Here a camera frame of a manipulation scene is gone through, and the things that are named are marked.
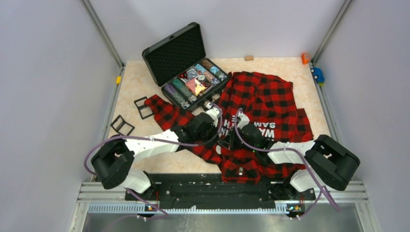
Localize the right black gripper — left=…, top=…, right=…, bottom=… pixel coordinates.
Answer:
left=219, top=126, right=257, bottom=153

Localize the red black plaid shirt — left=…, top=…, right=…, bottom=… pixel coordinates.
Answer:
left=144, top=71, right=315, bottom=185

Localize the black square brooch box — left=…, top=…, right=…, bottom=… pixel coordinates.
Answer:
left=133, top=96, right=154, bottom=120

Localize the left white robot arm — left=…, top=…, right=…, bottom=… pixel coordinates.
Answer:
left=90, top=108, right=222, bottom=200

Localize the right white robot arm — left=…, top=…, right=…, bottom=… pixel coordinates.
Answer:
left=222, top=123, right=361, bottom=199

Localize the pink yellow card packet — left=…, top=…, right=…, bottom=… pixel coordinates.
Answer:
left=185, top=78, right=206, bottom=96

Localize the small wooden block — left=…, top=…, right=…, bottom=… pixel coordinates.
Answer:
left=244, top=56, right=254, bottom=61

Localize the black open chip case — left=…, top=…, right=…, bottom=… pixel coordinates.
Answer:
left=142, top=22, right=230, bottom=112

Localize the blue toy car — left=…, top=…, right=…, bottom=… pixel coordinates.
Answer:
left=311, top=67, right=325, bottom=86

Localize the orange small object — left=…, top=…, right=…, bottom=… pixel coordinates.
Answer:
left=301, top=52, right=311, bottom=65

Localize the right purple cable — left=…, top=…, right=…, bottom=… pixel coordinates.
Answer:
left=234, top=108, right=342, bottom=220

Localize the purple cable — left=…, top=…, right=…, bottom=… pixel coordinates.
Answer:
left=83, top=101, right=223, bottom=221
left=234, top=108, right=342, bottom=220

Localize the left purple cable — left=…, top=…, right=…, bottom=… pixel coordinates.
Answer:
left=83, top=101, right=223, bottom=221

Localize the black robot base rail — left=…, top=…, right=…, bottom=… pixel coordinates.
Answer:
left=141, top=174, right=316, bottom=210

